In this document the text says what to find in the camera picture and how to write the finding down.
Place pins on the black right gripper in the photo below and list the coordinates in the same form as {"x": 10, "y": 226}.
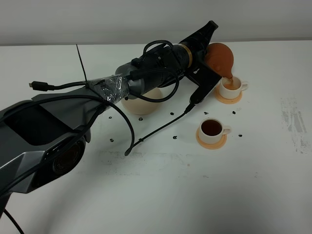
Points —
{"x": 194, "y": 47}

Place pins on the brown clay teapot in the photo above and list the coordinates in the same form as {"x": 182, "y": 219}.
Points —
{"x": 220, "y": 59}

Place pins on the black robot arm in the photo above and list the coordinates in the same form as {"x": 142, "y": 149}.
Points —
{"x": 44, "y": 138}

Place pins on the beige teapot saucer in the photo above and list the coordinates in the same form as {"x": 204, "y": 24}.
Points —
{"x": 141, "y": 107}

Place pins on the far white teacup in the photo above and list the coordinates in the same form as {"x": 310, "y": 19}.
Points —
{"x": 231, "y": 88}

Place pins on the white teacup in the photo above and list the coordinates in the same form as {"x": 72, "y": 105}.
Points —
{"x": 211, "y": 130}
{"x": 231, "y": 88}

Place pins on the near white teacup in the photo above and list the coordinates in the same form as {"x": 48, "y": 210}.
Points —
{"x": 211, "y": 130}

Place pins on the near orange coaster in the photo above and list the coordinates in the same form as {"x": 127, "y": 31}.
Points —
{"x": 214, "y": 146}

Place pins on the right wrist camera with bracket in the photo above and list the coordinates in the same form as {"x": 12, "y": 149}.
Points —
{"x": 205, "y": 78}

